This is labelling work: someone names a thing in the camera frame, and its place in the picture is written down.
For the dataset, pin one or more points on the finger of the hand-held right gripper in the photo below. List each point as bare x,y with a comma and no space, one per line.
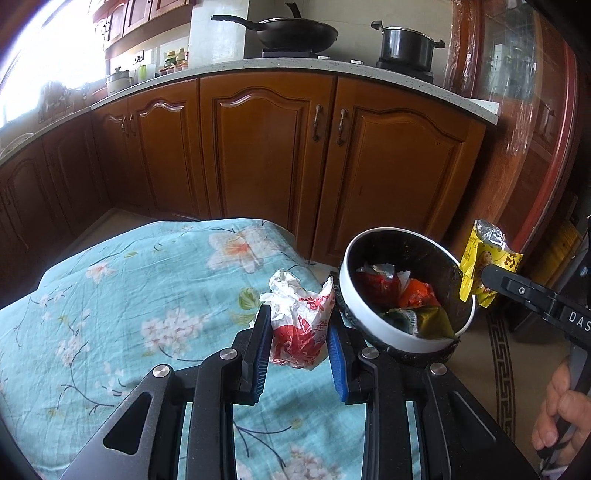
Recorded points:
517,290

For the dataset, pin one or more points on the orange blue snack wrapper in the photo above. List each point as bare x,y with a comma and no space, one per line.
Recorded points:
418,295

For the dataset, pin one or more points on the white red wrapper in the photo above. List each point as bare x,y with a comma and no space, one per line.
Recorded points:
300,332

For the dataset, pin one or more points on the green cup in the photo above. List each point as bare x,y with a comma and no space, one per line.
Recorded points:
141,74

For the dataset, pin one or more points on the wooden wall cabinet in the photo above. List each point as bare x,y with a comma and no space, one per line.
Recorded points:
134,16

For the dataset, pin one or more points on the black gas stove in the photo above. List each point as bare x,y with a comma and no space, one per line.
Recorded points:
406,74

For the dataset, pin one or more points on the yellow snack wrapper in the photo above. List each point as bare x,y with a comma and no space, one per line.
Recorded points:
475,258

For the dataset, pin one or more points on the black cooking pot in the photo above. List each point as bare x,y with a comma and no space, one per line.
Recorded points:
406,44

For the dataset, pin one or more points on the yellow green spout pouch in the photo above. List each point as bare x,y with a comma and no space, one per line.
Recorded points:
429,323

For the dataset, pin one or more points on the wooden glass door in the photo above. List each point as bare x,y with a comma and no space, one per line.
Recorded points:
517,115

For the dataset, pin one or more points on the wooden base cabinet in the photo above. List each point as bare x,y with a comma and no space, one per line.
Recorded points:
258,152

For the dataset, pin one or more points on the shiny metal kitchenware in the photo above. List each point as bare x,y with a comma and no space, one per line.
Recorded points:
60,99

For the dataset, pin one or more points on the seasoning jar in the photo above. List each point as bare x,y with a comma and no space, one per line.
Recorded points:
181,59
170,62

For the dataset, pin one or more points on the speckled white kitchen counter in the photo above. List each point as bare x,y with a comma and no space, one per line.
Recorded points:
258,67

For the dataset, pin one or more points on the black wok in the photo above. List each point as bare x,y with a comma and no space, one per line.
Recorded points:
295,32

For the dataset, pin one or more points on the person's right hand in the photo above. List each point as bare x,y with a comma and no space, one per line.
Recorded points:
556,397

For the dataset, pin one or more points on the teal floral tablecloth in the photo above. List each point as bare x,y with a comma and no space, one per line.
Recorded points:
115,323

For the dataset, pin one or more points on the white round waste bin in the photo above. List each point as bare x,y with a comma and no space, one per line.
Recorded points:
369,318

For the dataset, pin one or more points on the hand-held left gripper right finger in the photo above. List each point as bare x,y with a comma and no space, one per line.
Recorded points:
336,364

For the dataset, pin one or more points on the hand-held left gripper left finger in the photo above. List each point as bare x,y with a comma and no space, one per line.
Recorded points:
258,364

